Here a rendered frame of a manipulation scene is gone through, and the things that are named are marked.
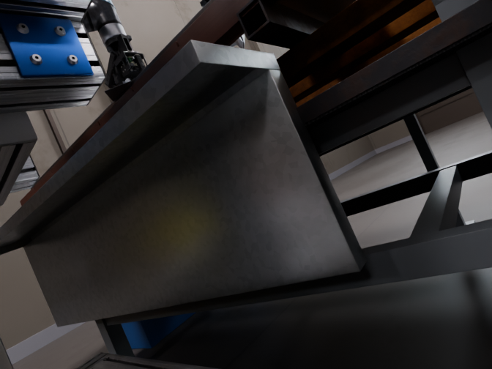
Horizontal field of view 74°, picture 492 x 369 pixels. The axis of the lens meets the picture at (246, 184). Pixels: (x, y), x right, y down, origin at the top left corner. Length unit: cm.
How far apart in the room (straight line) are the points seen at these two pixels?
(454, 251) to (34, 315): 322
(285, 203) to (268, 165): 7
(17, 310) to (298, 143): 311
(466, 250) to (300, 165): 29
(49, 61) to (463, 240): 65
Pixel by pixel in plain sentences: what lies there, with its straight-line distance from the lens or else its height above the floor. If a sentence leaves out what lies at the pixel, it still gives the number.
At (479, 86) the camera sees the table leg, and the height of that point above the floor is 49.
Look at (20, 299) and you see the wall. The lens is 343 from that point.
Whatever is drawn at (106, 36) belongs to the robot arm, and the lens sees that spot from 115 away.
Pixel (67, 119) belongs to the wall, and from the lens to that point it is 398.
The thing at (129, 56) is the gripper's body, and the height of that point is 100.
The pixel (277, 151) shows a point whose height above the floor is 53.
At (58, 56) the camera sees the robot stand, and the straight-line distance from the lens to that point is 52.
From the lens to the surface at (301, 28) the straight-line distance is 71.
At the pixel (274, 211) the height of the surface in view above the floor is 43.
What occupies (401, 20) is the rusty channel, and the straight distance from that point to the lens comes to 89.
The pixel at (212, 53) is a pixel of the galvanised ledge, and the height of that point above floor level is 66.
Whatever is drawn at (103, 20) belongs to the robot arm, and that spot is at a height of 113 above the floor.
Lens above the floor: 49
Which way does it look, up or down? 1 degrees up
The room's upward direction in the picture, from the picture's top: 24 degrees counter-clockwise
